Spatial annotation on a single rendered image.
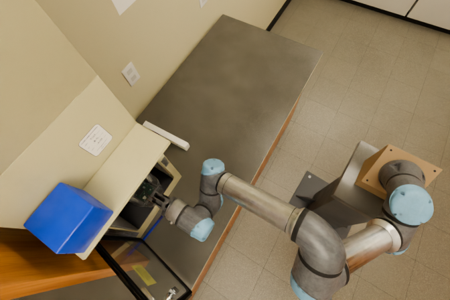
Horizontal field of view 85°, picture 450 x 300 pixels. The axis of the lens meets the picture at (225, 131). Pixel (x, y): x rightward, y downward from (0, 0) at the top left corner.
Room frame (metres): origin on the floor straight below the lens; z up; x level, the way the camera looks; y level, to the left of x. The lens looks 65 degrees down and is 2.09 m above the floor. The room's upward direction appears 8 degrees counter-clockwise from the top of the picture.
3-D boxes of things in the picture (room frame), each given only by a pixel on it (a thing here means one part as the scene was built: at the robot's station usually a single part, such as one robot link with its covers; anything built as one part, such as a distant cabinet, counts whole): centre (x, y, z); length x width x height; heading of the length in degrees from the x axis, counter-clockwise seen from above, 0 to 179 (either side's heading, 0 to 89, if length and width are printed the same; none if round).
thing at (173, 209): (0.13, 0.20, 1.24); 0.08 x 0.05 x 0.08; 142
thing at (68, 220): (0.10, 0.35, 1.56); 0.10 x 0.10 x 0.09; 52
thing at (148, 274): (-0.03, 0.31, 1.19); 0.30 x 0.01 x 0.40; 43
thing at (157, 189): (0.18, 0.26, 1.25); 0.12 x 0.08 x 0.09; 52
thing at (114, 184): (0.17, 0.29, 1.46); 0.32 x 0.12 x 0.10; 142
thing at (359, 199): (0.17, -0.67, 0.92); 0.32 x 0.32 x 0.04; 48
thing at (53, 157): (0.29, 0.43, 1.33); 0.32 x 0.25 x 0.77; 142
